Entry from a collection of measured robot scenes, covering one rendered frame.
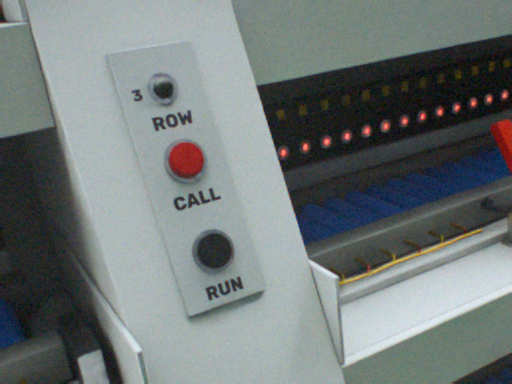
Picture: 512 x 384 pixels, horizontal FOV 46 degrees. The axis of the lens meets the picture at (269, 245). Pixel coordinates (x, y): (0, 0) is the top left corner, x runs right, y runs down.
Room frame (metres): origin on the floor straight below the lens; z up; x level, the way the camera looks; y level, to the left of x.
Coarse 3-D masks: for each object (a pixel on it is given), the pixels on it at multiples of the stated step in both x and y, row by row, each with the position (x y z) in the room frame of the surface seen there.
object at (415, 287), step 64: (320, 128) 0.49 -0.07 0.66; (384, 128) 0.52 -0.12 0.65; (448, 128) 0.55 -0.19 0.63; (320, 192) 0.48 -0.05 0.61; (384, 192) 0.47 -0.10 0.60; (448, 192) 0.46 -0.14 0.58; (320, 256) 0.37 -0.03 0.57; (384, 256) 0.40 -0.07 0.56; (448, 256) 0.39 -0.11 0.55; (384, 320) 0.33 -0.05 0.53; (448, 320) 0.33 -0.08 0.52
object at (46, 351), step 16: (48, 336) 0.31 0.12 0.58; (0, 352) 0.31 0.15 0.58; (16, 352) 0.30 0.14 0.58; (32, 352) 0.30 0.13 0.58; (48, 352) 0.30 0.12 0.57; (64, 352) 0.31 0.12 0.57; (0, 368) 0.29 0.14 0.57; (16, 368) 0.30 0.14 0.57; (32, 368) 0.30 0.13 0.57; (48, 368) 0.31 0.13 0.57; (64, 368) 0.31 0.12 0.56
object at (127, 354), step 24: (0, 264) 0.39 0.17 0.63; (72, 264) 0.35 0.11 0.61; (72, 288) 0.38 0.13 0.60; (96, 288) 0.30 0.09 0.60; (48, 312) 0.39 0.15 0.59; (72, 312) 0.33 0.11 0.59; (96, 312) 0.31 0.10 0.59; (72, 336) 0.30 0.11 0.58; (96, 336) 0.34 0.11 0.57; (120, 336) 0.26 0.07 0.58; (72, 360) 0.31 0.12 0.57; (96, 360) 0.29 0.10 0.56; (120, 360) 0.29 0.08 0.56; (144, 360) 0.24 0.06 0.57
